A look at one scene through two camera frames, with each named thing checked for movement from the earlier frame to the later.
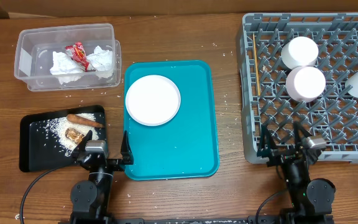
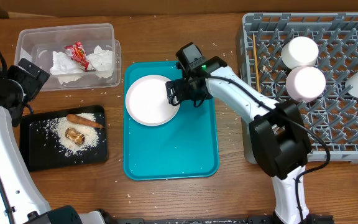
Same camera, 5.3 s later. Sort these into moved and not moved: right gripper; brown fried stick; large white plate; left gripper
Moved: left gripper; right gripper
Not moved: large white plate; brown fried stick
